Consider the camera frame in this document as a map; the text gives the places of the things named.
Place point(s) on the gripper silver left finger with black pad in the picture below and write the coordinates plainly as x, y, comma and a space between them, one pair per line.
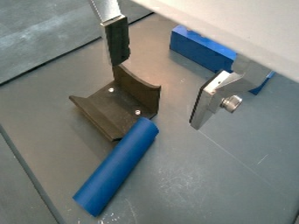
114, 25

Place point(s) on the blue shape-sorting board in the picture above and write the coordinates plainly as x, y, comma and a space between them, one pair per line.
206, 52

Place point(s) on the black curved cradle stand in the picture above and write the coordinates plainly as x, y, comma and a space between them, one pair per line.
119, 103

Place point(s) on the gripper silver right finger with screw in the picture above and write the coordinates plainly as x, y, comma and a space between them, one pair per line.
219, 93

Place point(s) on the blue round cylinder peg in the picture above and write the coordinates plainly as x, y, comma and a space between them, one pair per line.
107, 178

